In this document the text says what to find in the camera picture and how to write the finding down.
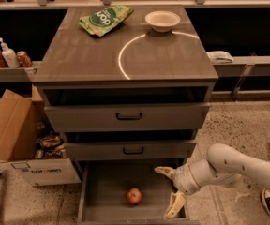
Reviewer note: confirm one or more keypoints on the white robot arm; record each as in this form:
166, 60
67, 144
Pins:
222, 165

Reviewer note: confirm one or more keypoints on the middle grey drawer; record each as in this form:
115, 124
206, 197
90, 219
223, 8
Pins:
129, 150

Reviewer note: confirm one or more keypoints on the top grey drawer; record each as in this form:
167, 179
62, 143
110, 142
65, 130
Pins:
138, 117

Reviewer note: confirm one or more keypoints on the red apple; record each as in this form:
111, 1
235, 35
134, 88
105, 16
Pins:
134, 196

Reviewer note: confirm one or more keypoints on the white printed cardboard box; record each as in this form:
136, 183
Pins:
46, 172

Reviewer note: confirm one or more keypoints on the folded white cloth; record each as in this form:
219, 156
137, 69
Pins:
218, 57

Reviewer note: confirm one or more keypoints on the bottom grey drawer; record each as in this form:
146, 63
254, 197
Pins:
105, 185

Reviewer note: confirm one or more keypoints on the green chip bag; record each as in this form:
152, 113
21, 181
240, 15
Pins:
104, 21

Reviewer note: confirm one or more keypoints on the snack packets in box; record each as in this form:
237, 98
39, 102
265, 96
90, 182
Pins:
49, 143

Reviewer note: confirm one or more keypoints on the grey drawer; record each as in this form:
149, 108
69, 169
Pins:
105, 185
129, 150
138, 117

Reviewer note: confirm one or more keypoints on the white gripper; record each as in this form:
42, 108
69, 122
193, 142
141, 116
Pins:
184, 178

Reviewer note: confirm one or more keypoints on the grey drawer cabinet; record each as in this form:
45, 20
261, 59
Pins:
133, 64

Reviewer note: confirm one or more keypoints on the red soda can right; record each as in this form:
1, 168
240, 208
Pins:
24, 59

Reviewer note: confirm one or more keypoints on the brown cardboard box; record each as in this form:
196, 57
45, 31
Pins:
19, 119

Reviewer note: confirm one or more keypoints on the white paper bowl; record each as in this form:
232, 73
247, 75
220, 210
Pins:
162, 21

